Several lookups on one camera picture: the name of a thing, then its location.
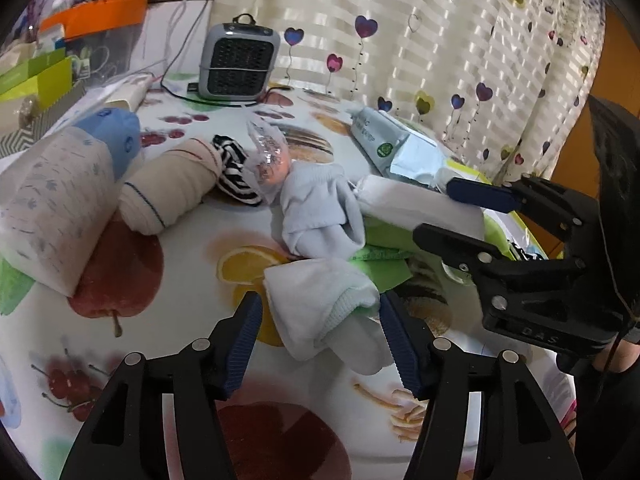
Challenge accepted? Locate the white towel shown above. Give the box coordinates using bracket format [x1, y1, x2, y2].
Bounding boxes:
[354, 174, 485, 240]

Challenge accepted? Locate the light blue grey sock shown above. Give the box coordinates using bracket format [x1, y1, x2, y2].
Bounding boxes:
[280, 162, 366, 260]

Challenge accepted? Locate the white sock pair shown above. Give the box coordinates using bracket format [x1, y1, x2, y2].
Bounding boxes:
[264, 258, 394, 376]

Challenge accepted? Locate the orange snack bag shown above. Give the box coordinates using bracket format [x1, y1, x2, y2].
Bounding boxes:
[243, 117, 292, 204]

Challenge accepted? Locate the green white shallow box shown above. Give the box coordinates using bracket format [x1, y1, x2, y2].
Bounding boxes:
[444, 158, 548, 259]

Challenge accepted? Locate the wet wipes pack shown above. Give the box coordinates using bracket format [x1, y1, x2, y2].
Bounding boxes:
[350, 107, 446, 186]

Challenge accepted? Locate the heart pattern curtain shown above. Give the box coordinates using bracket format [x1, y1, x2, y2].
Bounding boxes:
[210, 0, 605, 181]

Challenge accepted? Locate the beige rolled sock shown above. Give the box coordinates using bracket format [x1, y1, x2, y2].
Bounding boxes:
[118, 138, 224, 235]

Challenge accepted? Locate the grey space heater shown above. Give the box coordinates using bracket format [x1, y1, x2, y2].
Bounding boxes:
[198, 13, 280, 102]

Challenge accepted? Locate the patterned tray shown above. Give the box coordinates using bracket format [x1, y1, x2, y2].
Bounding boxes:
[1, 81, 86, 158]

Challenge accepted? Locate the white plastic tube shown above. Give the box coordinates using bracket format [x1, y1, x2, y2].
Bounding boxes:
[105, 74, 154, 113]

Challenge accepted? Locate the green gift box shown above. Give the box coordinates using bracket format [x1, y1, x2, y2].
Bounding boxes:
[1, 49, 73, 136]

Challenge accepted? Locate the orange storage box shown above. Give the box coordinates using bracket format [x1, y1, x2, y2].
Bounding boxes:
[38, 0, 150, 82]

